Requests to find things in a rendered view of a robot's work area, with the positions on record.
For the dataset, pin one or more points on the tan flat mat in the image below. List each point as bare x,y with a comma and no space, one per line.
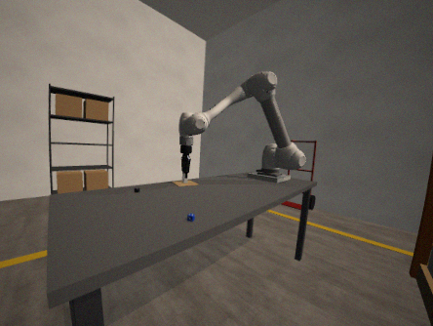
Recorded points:
180,183

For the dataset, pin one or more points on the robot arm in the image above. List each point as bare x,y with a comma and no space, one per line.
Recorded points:
288,156

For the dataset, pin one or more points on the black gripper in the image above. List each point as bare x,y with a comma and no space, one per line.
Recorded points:
185,149

